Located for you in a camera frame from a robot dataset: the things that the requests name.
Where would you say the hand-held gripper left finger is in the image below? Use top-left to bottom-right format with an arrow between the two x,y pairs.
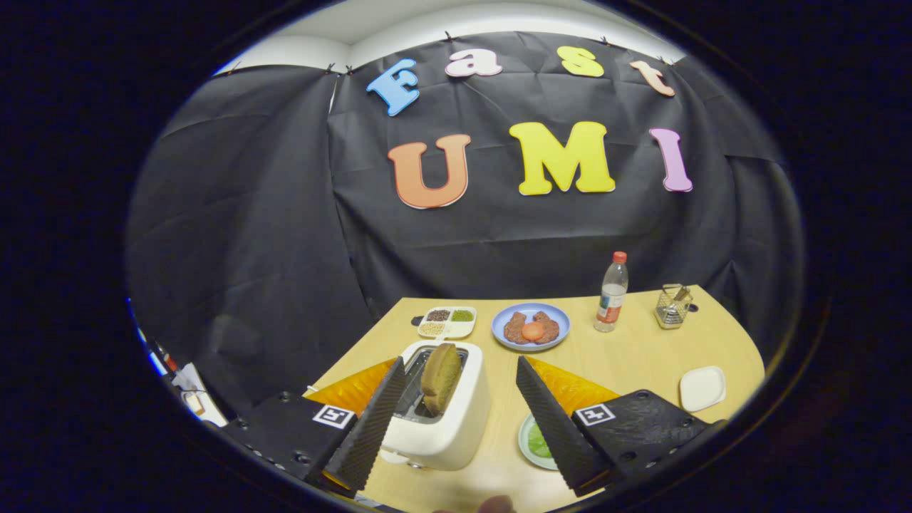
228,356 -> 408,499

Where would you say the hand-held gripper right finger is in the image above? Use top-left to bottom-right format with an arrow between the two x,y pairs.
514,355 -> 713,498

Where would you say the green lettuce leaf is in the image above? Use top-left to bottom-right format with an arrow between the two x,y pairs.
527,424 -> 554,459

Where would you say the brown toasted bread slice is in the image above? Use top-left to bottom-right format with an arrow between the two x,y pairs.
420,343 -> 462,418

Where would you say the pale green round plate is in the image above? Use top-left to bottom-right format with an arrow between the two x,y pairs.
518,413 -> 560,471

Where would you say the white toaster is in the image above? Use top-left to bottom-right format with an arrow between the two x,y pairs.
379,339 -> 492,472

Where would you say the brown meat patty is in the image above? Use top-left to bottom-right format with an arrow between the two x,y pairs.
504,311 -> 532,345
533,311 -> 561,346

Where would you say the blue round plate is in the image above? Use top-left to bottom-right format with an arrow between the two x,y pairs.
491,303 -> 571,352

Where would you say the white divided condiment tray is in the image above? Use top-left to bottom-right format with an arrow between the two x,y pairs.
417,306 -> 477,340

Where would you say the clear red-capped water bottle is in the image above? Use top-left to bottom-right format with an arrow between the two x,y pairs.
594,251 -> 630,333

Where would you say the white square plate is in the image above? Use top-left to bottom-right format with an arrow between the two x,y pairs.
678,366 -> 727,413

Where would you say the black backdrop cloth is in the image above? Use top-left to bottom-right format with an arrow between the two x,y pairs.
125,30 -> 806,428

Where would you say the metal wire utensil holder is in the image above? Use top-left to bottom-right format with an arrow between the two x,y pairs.
655,284 -> 693,330

